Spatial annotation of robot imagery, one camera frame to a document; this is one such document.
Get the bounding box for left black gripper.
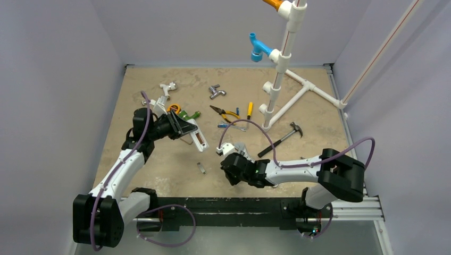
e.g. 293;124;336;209
148;110;196;141

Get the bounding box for white remote control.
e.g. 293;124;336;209
187;119;209;152

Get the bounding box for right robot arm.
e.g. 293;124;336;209
220;149;365;216

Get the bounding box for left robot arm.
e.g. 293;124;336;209
72;108;199;251

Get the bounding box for green plastic faucet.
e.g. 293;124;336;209
178;110;201;121

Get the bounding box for orange tape measure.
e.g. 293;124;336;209
168;104;181;114

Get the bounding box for red adjustable wrench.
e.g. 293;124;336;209
233;142;255;163

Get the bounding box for silver metal transceiver module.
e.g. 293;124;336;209
197;163;206;175

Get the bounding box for silver combination wrench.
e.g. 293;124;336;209
219;122;247;132

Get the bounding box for white plastic faucet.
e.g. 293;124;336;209
159;82;177;100

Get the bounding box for chrome faucet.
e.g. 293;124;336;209
208;84;227;100

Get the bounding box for white PVC pipe stand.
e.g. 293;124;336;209
258;0;347;131

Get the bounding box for blue pipe tap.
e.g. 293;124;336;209
249;32;273;62

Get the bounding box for orange pipe fitting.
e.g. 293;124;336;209
263;0;283;11

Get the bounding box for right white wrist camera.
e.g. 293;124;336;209
216;143;238;157

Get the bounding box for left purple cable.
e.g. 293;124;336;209
89;90;196;252

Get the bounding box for yellow handled pliers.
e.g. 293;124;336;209
210;105;240;124

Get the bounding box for yellow handled screwdriver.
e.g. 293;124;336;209
246;102;253;121

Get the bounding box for black handled hammer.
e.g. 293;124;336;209
257;122;303;158

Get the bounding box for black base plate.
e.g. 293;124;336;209
134;197;332;235

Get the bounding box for aluminium rail frame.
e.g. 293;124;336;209
72;196;386;223

